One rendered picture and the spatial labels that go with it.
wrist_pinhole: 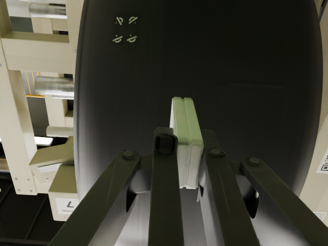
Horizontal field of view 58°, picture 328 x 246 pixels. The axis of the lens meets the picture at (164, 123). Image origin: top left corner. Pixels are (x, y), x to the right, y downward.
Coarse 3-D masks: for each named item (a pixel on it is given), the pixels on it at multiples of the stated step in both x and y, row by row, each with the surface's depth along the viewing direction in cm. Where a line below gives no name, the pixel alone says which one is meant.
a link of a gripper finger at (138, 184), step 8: (160, 128) 19; (168, 128) 19; (152, 152) 16; (144, 160) 15; (152, 160) 15; (144, 168) 14; (136, 176) 14; (144, 176) 15; (136, 184) 15; (144, 184) 15; (128, 192) 15; (136, 192) 15
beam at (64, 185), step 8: (64, 168) 106; (72, 168) 106; (56, 176) 103; (64, 176) 103; (72, 176) 103; (56, 184) 99; (64, 184) 100; (72, 184) 100; (48, 192) 97; (56, 192) 97; (64, 192) 97; (72, 192) 97; (56, 208) 101; (56, 216) 103; (64, 216) 103
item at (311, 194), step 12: (324, 12) 52; (324, 24) 51; (324, 36) 51; (324, 48) 51; (324, 60) 51; (324, 72) 50; (324, 84) 50; (324, 96) 50; (324, 108) 50; (324, 120) 50; (324, 132) 51; (324, 144) 52; (312, 168) 56; (312, 180) 57; (324, 180) 57; (312, 192) 59; (324, 192) 59; (312, 204) 61; (324, 204) 61
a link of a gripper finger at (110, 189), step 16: (112, 160) 14; (128, 160) 14; (112, 176) 13; (128, 176) 13; (96, 192) 12; (112, 192) 12; (80, 208) 11; (96, 208) 11; (112, 208) 11; (128, 208) 14; (64, 224) 10; (80, 224) 10; (96, 224) 10; (112, 224) 12; (64, 240) 10; (80, 240) 10; (96, 240) 10; (112, 240) 12
